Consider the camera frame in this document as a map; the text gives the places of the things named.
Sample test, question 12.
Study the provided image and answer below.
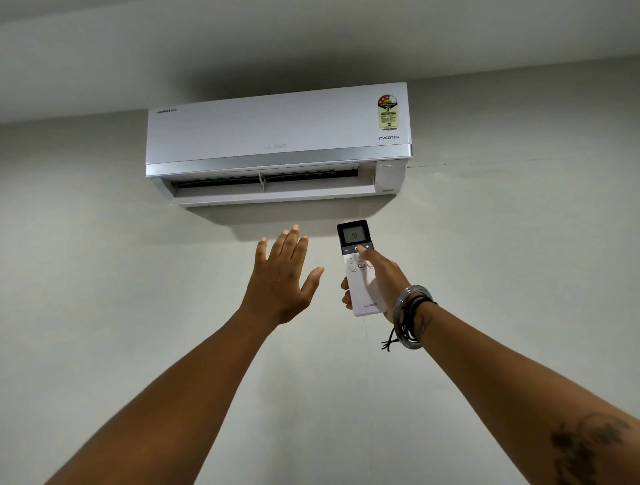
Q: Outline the person's right hand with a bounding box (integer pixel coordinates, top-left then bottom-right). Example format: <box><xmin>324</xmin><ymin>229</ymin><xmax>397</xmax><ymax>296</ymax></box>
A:
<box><xmin>340</xmin><ymin>245</ymin><xmax>414</xmax><ymax>325</ymax></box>

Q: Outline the person's right forearm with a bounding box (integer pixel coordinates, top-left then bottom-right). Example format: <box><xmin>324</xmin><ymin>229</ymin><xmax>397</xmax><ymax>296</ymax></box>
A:
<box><xmin>414</xmin><ymin>302</ymin><xmax>640</xmax><ymax>485</ymax></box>

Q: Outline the silver metal bangle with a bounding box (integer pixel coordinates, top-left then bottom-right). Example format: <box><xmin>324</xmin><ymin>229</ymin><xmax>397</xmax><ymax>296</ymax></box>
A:
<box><xmin>392</xmin><ymin>285</ymin><xmax>435</xmax><ymax>350</ymax></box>

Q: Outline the white remote control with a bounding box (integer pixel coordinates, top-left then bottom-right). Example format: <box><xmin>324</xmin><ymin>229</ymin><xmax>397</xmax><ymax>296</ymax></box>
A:
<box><xmin>336</xmin><ymin>219</ymin><xmax>389</xmax><ymax>318</ymax></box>

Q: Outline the white wall air conditioner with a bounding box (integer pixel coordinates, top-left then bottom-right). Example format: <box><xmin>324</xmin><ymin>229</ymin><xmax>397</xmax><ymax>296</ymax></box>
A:
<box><xmin>145</xmin><ymin>82</ymin><xmax>414</xmax><ymax>209</ymax></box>

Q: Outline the energy rating sticker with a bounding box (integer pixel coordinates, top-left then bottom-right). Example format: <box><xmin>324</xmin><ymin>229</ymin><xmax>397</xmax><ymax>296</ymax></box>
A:
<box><xmin>377</xmin><ymin>94</ymin><xmax>400</xmax><ymax>132</ymax></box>

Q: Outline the black thread bracelet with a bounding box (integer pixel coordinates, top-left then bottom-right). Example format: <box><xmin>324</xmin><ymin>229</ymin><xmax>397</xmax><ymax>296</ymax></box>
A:
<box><xmin>381</xmin><ymin>296</ymin><xmax>439</xmax><ymax>352</ymax></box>

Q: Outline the person's left forearm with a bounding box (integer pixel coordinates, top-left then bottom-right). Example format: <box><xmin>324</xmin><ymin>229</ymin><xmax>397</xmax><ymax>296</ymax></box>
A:
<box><xmin>45</xmin><ymin>307</ymin><xmax>279</xmax><ymax>485</ymax></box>

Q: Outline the person's left hand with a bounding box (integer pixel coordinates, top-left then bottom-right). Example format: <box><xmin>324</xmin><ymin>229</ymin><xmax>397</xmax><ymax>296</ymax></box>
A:
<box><xmin>238</xmin><ymin>224</ymin><xmax>325</xmax><ymax>328</ymax></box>

